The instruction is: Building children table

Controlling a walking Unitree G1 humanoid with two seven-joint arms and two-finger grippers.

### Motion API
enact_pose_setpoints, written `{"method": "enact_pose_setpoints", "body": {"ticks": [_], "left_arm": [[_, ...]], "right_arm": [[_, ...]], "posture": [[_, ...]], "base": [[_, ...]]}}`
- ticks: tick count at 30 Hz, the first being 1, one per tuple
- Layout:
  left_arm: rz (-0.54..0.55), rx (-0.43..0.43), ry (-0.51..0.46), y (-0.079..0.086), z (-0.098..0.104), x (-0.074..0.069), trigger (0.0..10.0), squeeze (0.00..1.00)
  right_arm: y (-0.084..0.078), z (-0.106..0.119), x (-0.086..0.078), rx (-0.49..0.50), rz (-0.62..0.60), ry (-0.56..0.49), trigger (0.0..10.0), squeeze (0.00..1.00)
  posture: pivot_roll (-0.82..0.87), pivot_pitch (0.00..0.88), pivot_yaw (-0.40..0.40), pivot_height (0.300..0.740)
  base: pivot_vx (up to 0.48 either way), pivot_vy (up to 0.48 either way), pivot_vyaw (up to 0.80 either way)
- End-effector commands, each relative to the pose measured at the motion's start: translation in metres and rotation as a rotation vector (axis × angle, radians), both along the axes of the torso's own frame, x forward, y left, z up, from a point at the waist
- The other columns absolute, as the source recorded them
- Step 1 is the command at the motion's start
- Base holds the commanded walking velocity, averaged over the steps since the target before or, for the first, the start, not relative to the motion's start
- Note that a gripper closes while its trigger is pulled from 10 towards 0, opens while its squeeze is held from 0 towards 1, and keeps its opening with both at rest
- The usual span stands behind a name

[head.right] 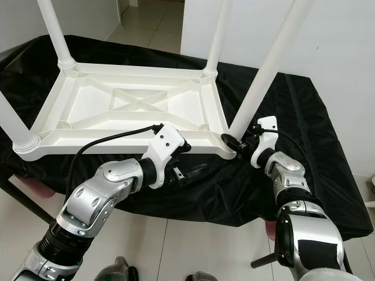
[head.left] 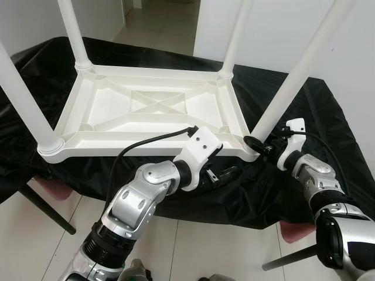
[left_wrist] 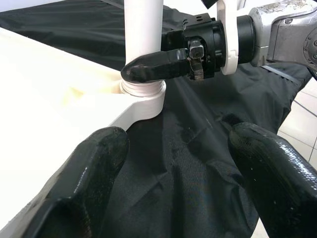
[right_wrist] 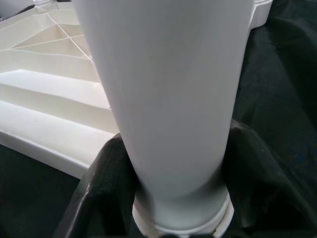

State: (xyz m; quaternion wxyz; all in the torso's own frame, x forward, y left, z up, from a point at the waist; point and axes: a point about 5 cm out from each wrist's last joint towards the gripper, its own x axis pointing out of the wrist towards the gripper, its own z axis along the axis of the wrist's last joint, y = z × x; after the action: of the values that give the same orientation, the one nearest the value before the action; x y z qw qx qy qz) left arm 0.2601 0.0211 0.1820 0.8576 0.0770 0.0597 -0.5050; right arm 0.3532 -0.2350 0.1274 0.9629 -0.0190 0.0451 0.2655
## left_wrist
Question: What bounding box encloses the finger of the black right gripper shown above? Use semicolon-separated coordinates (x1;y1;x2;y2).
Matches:
160;29;186;52
120;48;191;84

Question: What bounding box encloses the black table cloth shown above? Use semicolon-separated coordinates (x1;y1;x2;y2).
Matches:
0;0;317;238

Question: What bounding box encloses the white plastic table top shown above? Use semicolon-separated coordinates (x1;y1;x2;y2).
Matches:
0;27;166;238

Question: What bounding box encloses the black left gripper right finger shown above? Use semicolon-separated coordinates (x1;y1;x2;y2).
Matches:
227;122;317;238

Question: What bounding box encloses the white plastic table leg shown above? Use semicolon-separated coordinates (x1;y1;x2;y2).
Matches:
123;0;166;98

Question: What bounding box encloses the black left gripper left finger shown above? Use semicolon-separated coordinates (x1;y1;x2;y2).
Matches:
14;126;130;238

